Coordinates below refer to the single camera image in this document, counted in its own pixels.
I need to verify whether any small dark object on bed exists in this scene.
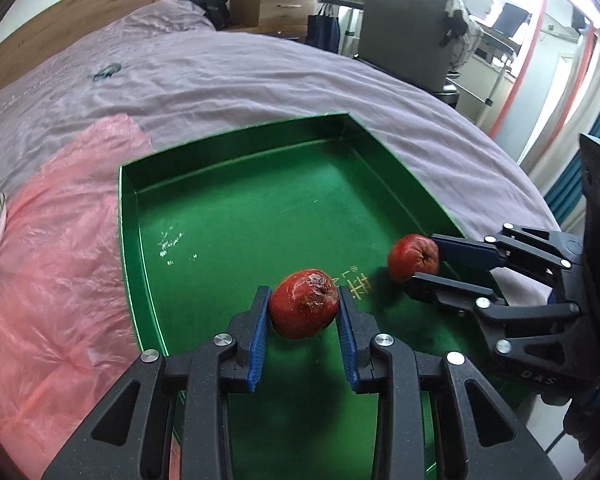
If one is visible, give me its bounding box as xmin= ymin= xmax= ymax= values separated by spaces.
xmin=93 ymin=63 xmax=122 ymax=81

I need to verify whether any red apple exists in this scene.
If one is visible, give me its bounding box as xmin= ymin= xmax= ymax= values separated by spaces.
xmin=268 ymin=269 xmax=339 ymax=339
xmin=387 ymin=234 xmax=440 ymax=283

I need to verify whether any right teal curtain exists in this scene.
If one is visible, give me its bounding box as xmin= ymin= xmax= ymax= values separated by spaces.
xmin=545 ymin=114 xmax=600 ymax=233

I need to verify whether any desk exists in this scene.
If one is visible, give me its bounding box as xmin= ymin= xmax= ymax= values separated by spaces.
xmin=317 ymin=0 xmax=520 ymax=108

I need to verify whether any grey office chair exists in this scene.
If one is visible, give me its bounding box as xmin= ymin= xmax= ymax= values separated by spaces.
xmin=358 ymin=0 xmax=468 ymax=107

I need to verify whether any pink vertical pole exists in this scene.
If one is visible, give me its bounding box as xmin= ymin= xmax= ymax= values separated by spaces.
xmin=488 ymin=0 xmax=547 ymax=140

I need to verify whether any wooden headboard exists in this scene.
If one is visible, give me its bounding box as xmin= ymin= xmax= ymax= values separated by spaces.
xmin=0 ymin=0 xmax=160 ymax=91

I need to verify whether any wooden drawer chest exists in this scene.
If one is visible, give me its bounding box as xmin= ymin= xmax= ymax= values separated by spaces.
xmin=228 ymin=0 xmax=317 ymax=42

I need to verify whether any dark blue tote bag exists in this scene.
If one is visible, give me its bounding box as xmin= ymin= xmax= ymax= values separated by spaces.
xmin=306 ymin=3 xmax=340 ymax=53

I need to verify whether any pink plastic sheet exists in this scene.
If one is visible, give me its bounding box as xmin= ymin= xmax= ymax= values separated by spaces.
xmin=0 ymin=115 xmax=152 ymax=479

